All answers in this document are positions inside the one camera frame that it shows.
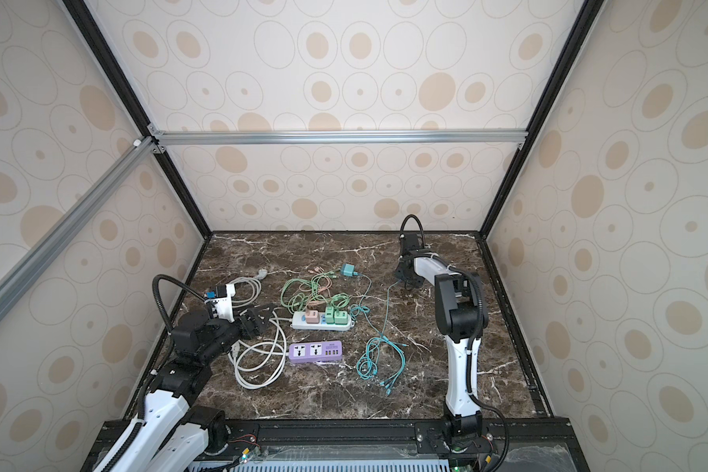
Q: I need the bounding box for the pink charger plug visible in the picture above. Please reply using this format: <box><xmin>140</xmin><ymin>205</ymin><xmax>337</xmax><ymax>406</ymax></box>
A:
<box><xmin>304</xmin><ymin>310</ymin><xmax>321</xmax><ymax>325</ymax></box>

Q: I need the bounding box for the white blue power strip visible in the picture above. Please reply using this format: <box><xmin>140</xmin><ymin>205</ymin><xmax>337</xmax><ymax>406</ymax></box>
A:
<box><xmin>291</xmin><ymin>311</ymin><xmax>354</xmax><ymax>332</ymax></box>

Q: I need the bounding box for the green charger plug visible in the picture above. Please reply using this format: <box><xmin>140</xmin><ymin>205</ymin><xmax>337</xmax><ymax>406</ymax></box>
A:
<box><xmin>324</xmin><ymin>306</ymin><xmax>336</xmax><ymax>325</ymax></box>
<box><xmin>334</xmin><ymin>310</ymin><xmax>350</xmax><ymax>326</ymax></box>

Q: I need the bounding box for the pink charger cable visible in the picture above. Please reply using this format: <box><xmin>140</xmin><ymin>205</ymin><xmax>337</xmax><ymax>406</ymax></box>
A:
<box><xmin>297</xmin><ymin>267</ymin><xmax>338</xmax><ymax>308</ymax></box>

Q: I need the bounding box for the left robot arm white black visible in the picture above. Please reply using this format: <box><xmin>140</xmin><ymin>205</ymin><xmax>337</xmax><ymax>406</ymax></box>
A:
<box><xmin>83</xmin><ymin>275</ymin><xmax>275</xmax><ymax>471</ymax></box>

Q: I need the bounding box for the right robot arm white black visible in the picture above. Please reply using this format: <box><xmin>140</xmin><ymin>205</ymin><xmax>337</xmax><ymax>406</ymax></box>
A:
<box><xmin>395</xmin><ymin>214</ymin><xmax>509</xmax><ymax>471</ymax></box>

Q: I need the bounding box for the teal charger plug far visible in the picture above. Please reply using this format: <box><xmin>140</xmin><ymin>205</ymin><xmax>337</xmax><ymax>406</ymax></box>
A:
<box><xmin>340</xmin><ymin>264</ymin><xmax>359</xmax><ymax>277</ymax></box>

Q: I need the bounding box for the purple power strip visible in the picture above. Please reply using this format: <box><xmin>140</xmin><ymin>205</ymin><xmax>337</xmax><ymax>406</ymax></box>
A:
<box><xmin>288</xmin><ymin>340</ymin><xmax>343</xmax><ymax>364</ymax></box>

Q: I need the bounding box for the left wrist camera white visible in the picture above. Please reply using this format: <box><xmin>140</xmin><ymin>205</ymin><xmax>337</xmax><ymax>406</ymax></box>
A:
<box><xmin>205</xmin><ymin>283</ymin><xmax>236</xmax><ymax>323</ymax></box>

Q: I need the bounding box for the white power cord coil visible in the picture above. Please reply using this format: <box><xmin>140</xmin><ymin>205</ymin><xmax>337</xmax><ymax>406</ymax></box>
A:
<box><xmin>226</xmin><ymin>269</ymin><xmax>296</xmax><ymax>391</ymax></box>

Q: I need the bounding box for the green teal cable bundle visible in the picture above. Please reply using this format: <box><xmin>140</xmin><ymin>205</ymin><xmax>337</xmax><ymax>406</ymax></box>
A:
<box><xmin>279</xmin><ymin>269</ymin><xmax>408</xmax><ymax>397</ymax></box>

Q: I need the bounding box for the silver aluminium rail back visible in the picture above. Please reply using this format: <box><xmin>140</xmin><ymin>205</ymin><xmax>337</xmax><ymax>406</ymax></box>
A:
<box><xmin>155</xmin><ymin>129</ymin><xmax>527</xmax><ymax>146</ymax></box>

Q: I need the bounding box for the silver aluminium rail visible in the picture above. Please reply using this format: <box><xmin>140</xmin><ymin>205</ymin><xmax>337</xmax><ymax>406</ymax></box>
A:
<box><xmin>155</xmin><ymin>129</ymin><xmax>527</xmax><ymax>146</ymax></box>
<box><xmin>0</xmin><ymin>137</ymin><xmax>155</xmax><ymax>323</ymax></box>

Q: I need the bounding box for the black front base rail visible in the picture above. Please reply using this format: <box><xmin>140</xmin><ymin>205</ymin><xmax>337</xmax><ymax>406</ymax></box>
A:
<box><xmin>93</xmin><ymin>417</ymin><xmax>591</xmax><ymax>472</ymax></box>

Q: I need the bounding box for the silver aluminium rail left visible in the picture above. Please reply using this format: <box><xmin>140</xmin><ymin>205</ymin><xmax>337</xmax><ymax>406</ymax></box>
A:
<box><xmin>0</xmin><ymin>137</ymin><xmax>155</xmax><ymax>323</ymax></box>

